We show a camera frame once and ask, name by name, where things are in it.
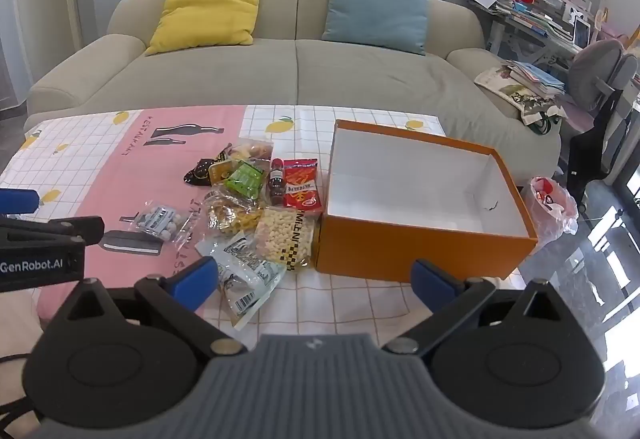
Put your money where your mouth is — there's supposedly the white tablet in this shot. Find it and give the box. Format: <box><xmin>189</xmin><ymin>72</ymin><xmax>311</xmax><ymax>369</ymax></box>
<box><xmin>572</xmin><ymin>14</ymin><xmax>594</xmax><ymax>50</ymax></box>

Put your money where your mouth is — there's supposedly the clear white snack packet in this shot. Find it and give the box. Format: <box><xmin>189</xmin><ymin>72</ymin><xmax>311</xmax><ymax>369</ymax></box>
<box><xmin>217</xmin><ymin>269</ymin><xmax>288</xmax><ymax>331</ymax></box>
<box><xmin>194</xmin><ymin>231</ymin><xmax>288</xmax><ymax>290</ymax></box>

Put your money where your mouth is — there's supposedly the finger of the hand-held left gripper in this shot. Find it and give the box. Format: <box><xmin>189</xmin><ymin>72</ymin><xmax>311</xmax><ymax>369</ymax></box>
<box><xmin>0</xmin><ymin>189</ymin><xmax>41</xmax><ymax>216</ymax></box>
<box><xmin>0</xmin><ymin>216</ymin><xmax>106</xmax><ymax>250</ymax></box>

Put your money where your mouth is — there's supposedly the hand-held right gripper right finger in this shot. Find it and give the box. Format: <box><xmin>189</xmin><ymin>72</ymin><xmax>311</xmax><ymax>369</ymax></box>
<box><xmin>382</xmin><ymin>259</ymin><xmax>598</xmax><ymax>355</ymax></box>

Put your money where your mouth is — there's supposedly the beige fabric sofa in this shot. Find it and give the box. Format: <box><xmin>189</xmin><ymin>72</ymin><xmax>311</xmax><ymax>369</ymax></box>
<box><xmin>25</xmin><ymin>0</ymin><xmax>563</xmax><ymax>180</ymax></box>

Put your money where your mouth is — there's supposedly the stack of books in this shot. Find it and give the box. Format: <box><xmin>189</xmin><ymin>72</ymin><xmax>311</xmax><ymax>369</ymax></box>
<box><xmin>500</xmin><ymin>60</ymin><xmax>568</xmax><ymax>100</ymax></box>

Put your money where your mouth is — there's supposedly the white desk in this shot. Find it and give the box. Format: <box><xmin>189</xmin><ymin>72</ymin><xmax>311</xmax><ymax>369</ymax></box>
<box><xmin>462</xmin><ymin>0</ymin><xmax>601</xmax><ymax>70</ymax></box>

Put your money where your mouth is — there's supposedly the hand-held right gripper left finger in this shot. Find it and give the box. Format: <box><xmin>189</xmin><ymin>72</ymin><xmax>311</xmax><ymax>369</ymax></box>
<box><xmin>42</xmin><ymin>256</ymin><xmax>248</xmax><ymax>355</ymax></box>

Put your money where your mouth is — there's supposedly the yellow snack packet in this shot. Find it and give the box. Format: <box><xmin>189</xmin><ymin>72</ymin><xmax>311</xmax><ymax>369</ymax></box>
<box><xmin>209</xmin><ymin>159</ymin><xmax>236</xmax><ymax>186</ymax></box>

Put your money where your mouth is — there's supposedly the yellow pillow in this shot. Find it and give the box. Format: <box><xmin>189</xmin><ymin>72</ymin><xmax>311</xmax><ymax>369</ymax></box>
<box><xmin>145</xmin><ymin>0</ymin><xmax>263</xmax><ymax>56</ymax></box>

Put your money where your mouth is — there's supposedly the clear mixed fruit bag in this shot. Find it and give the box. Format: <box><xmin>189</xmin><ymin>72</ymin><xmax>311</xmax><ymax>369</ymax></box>
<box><xmin>230</xmin><ymin>139</ymin><xmax>275</xmax><ymax>165</ymax></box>

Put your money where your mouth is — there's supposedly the pile of magazines on sofa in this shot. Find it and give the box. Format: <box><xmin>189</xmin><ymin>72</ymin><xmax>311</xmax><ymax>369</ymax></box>
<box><xmin>474</xmin><ymin>66</ymin><xmax>568</xmax><ymax>137</ymax></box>

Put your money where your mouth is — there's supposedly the red white plastic bag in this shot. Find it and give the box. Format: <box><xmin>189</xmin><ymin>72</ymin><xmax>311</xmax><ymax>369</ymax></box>
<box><xmin>529</xmin><ymin>176</ymin><xmax>580</xmax><ymax>255</ymax></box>

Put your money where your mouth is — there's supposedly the golden twisted snack packet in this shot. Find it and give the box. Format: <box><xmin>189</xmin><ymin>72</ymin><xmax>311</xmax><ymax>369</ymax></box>
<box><xmin>205</xmin><ymin>192</ymin><xmax>266</xmax><ymax>237</ymax></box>

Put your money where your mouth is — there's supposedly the teal pillow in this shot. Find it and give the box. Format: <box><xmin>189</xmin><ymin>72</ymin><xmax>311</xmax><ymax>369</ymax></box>
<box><xmin>321</xmin><ymin>0</ymin><xmax>428</xmax><ymax>56</ymax></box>

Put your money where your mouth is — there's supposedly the white ball candy packet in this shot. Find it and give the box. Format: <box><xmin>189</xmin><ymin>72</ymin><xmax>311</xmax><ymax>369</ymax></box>
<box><xmin>135</xmin><ymin>200</ymin><xmax>193</xmax><ymax>242</ymax></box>

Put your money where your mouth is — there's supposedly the black snack packet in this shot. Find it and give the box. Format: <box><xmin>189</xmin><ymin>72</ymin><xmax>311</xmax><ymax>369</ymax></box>
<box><xmin>183</xmin><ymin>144</ymin><xmax>233</xmax><ymax>187</ymax></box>

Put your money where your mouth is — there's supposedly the pale corn puff packet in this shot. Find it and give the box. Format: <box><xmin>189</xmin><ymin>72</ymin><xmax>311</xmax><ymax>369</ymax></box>
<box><xmin>255</xmin><ymin>206</ymin><xmax>316</xmax><ymax>272</ymax></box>

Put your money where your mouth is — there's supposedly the grey office chair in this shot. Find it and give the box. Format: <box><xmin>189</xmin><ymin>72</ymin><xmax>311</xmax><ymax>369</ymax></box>
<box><xmin>560</xmin><ymin>38</ymin><xmax>640</xmax><ymax>190</ymax></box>

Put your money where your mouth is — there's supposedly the red snack packet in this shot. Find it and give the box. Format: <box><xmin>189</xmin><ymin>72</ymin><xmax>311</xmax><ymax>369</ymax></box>
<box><xmin>283</xmin><ymin>158</ymin><xmax>323</xmax><ymax>212</ymax></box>

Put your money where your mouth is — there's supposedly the orange cardboard box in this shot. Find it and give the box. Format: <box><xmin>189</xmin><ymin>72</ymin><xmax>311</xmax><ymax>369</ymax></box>
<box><xmin>314</xmin><ymin>119</ymin><xmax>540</xmax><ymax>284</ymax></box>

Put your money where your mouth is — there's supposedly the black garment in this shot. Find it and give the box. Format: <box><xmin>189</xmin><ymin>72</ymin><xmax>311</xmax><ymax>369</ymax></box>
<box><xmin>570</xmin><ymin>89</ymin><xmax>626</xmax><ymax>205</ymax></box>

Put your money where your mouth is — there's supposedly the green snack packet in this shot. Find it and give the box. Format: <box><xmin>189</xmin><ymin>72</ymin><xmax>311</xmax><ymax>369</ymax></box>
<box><xmin>222</xmin><ymin>160</ymin><xmax>266</xmax><ymax>200</ymax></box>

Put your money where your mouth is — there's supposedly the dark brown candy packet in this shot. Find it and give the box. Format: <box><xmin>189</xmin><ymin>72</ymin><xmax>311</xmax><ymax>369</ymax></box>
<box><xmin>265</xmin><ymin>158</ymin><xmax>287</xmax><ymax>206</ymax></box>

